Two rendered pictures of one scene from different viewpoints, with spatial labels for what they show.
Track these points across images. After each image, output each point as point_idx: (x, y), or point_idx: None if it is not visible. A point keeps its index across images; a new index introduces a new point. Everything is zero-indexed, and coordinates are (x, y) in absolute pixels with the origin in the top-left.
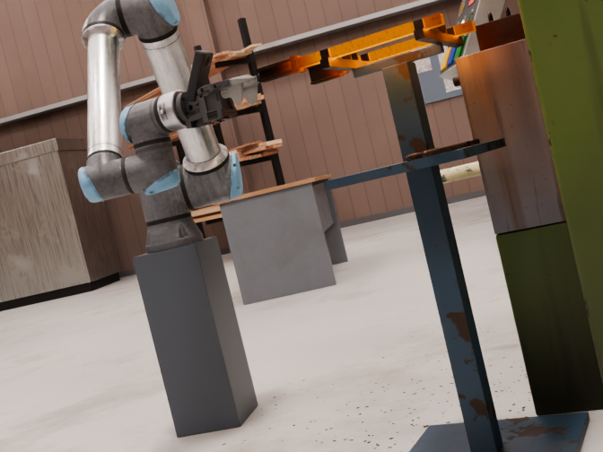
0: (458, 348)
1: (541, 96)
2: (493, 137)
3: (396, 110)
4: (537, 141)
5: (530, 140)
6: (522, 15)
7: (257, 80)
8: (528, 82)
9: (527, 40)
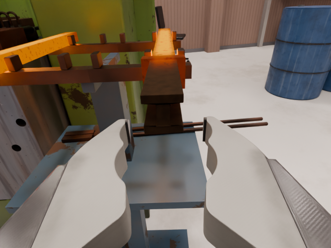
0: (147, 244)
1: (133, 88)
2: (44, 130)
3: (125, 118)
4: (60, 123)
5: (58, 124)
6: (126, 38)
7: (130, 137)
8: (48, 84)
9: (127, 54)
